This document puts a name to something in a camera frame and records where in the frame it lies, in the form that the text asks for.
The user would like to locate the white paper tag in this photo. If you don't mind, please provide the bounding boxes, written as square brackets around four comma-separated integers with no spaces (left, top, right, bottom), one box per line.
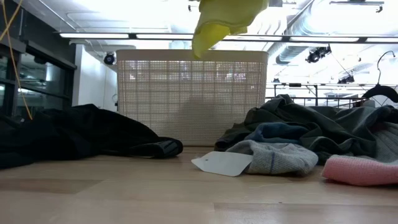
[191,151,254,177]

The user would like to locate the grey sock with blue stripe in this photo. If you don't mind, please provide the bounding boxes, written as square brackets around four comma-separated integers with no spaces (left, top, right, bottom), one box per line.
[226,139,320,177]

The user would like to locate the yellow cloth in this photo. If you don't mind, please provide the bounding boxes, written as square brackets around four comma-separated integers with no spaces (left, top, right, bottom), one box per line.
[192,0,270,60]

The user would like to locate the black Puma print garment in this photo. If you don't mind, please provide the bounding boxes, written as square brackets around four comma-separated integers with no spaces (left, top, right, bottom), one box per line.
[0,103,184,170]

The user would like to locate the grey briefs with black waistband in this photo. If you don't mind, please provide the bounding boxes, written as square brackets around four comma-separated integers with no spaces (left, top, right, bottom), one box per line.
[214,94,398,166]

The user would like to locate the pink and grey knit beanie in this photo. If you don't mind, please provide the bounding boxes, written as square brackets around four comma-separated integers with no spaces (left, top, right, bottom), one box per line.
[322,121,398,187]

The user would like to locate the cream perforated plastic laundry basket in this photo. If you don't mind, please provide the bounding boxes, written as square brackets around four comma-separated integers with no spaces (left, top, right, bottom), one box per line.
[116,49,270,147]

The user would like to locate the black ceiling spotlight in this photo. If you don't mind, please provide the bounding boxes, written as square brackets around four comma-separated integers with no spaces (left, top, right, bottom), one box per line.
[306,44,332,64]
[337,74,355,84]

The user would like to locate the black clothes hanger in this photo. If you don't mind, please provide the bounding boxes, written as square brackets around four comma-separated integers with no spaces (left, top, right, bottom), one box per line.
[362,50,398,103]

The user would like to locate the long ceiling light rail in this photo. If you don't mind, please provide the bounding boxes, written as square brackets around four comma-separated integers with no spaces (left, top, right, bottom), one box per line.
[58,32,398,44]

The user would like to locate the metal wire basket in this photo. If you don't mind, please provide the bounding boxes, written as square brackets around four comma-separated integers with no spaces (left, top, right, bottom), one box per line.
[265,95,371,109]

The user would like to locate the dark window frame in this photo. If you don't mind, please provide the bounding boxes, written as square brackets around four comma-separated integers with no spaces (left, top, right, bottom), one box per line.
[0,0,78,119]

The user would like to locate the yellow cable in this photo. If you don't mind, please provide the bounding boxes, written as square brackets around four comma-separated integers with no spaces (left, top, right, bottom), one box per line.
[0,0,34,121]

